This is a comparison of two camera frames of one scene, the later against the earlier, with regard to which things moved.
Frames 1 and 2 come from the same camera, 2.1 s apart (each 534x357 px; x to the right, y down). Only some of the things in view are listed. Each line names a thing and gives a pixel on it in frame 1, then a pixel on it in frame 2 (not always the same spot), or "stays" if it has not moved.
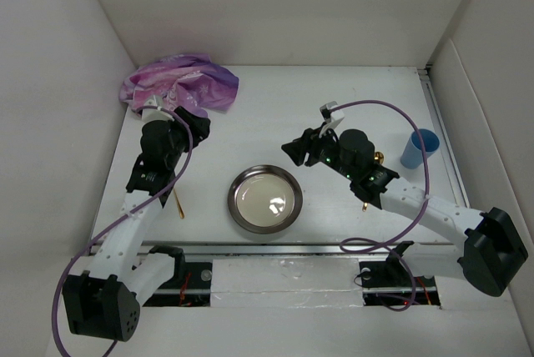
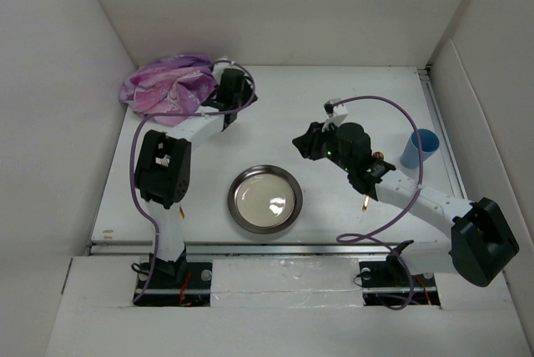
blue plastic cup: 412,157 stays
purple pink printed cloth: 190,80 stays
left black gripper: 198,126 → 245,93
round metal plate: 264,198 stays
